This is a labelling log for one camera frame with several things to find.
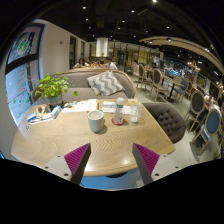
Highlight blue tissue pack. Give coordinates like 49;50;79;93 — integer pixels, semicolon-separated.
50;106;61;119

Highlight white paper menu sheets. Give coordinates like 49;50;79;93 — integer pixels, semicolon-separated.
62;99;98;112

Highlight grey upholstered sofa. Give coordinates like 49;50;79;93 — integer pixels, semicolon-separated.
32;68;136;102

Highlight potted green plant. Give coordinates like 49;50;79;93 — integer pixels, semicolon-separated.
33;73;69;107

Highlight grey zigzag cushion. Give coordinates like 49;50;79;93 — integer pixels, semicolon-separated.
87;71;124;96

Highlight dark tufted armchair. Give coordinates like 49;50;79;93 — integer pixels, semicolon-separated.
143;103;186;144

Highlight clear plastic water bottle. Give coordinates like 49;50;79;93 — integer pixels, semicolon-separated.
114;98;124;124

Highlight clear drinking glass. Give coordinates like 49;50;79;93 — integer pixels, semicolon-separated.
130;103;142;123

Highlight white card stack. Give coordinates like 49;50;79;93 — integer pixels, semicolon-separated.
101;101;115;113

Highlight pale green ceramic mug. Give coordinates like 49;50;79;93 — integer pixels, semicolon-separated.
87;110;105;133

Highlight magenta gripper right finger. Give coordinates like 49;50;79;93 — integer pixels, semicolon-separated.
131;143;183;185

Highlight red round coaster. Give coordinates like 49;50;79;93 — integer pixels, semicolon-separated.
111;118;125;126

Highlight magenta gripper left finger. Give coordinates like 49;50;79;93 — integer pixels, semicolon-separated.
42;142;92;186

